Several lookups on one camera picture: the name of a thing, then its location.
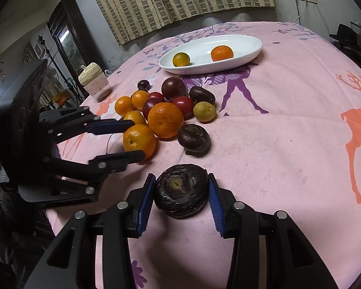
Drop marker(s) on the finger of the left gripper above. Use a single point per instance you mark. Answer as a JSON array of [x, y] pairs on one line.
[[115, 162], [109, 126]]

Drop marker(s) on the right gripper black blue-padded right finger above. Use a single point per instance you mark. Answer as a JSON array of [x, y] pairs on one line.
[[267, 248]]

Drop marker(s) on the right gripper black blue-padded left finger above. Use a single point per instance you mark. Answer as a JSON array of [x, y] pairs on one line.
[[69, 261]]

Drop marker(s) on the small orange kumquat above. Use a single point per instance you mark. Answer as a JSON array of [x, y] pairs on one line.
[[139, 99], [123, 105]]

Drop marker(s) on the yellow-orange citrus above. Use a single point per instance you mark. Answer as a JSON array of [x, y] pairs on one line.
[[135, 116]]

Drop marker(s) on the small red tomato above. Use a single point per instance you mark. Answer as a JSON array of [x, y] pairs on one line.
[[156, 95]]

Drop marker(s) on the large orange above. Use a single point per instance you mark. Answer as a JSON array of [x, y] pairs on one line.
[[165, 120]]

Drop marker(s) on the dark purple passion fruit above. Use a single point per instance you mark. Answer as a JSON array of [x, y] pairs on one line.
[[182, 190]]

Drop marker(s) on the large dark plum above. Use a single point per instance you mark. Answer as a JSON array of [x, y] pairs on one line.
[[172, 88]]

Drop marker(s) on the wrinkled dark passion fruit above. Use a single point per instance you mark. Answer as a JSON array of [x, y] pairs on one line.
[[195, 140]]

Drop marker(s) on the oblong dark passion fruit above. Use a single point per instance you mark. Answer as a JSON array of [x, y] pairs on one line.
[[199, 94]]

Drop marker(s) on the cream lidded cup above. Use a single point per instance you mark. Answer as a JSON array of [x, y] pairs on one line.
[[95, 82]]

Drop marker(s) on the dark wooden framed cabinet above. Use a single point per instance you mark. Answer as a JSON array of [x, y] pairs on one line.
[[74, 41]]

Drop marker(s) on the yellow-green citrus on plate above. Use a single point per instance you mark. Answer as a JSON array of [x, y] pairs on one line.
[[181, 59]]

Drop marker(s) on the pink patterned tablecloth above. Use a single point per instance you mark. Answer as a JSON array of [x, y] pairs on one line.
[[287, 135]]

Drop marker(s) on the orange tangerine on plate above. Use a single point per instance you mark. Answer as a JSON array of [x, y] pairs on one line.
[[221, 53]]

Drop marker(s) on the white oval plate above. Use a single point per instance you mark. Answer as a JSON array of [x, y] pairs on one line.
[[245, 49]]

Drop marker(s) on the black hat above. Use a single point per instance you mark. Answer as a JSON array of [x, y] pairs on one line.
[[345, 36]]

